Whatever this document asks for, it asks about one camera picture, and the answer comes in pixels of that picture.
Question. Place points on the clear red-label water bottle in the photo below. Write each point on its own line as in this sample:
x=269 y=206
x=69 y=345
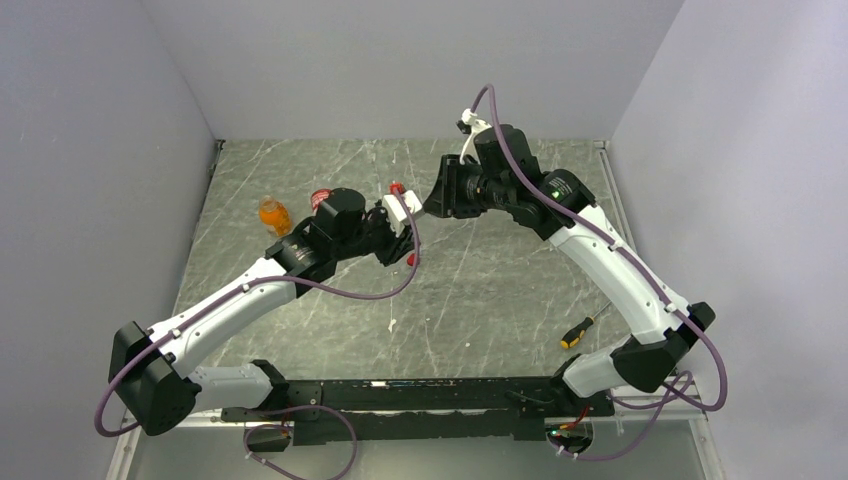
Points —
x=318 y=196

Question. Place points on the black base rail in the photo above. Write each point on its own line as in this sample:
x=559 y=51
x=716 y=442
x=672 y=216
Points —
x=523 y=408

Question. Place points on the small clear orange bottle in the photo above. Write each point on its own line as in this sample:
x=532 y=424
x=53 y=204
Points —
x=274 y=216

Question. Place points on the black yellow screwdriver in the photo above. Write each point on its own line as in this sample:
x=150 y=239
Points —
x=575 y=334

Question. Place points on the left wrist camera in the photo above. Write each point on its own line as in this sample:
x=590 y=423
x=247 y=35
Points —
x=401 y=205

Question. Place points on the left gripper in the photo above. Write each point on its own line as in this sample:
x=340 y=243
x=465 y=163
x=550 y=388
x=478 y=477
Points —
x=396 y=246

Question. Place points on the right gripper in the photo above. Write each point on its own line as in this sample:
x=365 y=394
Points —
x=446 y=199

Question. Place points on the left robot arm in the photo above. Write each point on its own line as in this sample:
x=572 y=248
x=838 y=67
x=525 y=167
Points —
x=157 y=372

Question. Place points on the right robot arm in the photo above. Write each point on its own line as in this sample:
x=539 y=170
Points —
x=501 y=173

